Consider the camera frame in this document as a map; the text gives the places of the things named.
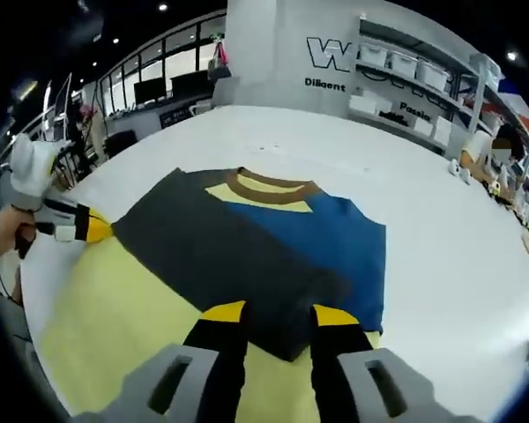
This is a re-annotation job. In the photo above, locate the white storage bin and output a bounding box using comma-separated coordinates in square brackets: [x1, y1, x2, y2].
[360, 41, 391, 70]
[418, 59, 452, 90]
[390, 50, 421, 77]

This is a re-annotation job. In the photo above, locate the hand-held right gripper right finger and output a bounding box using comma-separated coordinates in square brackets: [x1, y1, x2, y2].
[309, 303, 437, 423]

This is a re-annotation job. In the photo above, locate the black computer monitor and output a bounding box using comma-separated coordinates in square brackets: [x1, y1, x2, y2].
[134, 78, 167, 105]
[170, 72, 211, 100]

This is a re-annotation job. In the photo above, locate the yellow blue black garment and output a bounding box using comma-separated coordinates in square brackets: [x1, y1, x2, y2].
[38, 166, 388, 422]

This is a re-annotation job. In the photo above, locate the grey metal shelving rack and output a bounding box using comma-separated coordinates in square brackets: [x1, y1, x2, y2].
[347, 15, 529, 177]

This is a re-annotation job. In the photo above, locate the pink hanging bag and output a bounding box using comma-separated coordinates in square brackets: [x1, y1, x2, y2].
[207, 39, 231, 81]

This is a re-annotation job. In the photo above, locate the person's left hand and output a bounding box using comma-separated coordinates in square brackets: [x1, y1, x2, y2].
[0, 206, 39, 261]

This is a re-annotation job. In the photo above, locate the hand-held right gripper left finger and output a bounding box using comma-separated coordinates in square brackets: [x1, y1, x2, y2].
[123, 301, 250, 423]

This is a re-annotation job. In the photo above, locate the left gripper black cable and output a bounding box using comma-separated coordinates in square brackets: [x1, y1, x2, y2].
[0, 258, 26, 310]

